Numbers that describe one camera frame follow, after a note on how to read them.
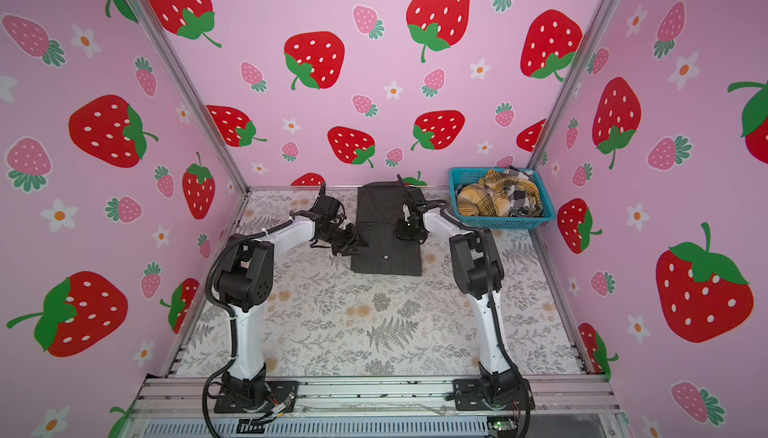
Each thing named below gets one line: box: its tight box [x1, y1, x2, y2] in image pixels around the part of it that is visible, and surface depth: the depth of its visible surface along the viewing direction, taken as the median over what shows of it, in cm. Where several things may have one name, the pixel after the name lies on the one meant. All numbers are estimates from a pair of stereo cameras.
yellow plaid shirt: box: [457, 169, 540, 217], surface depth 106 cm
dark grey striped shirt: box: [350, 181, 425, 276], surface depth 101 cm
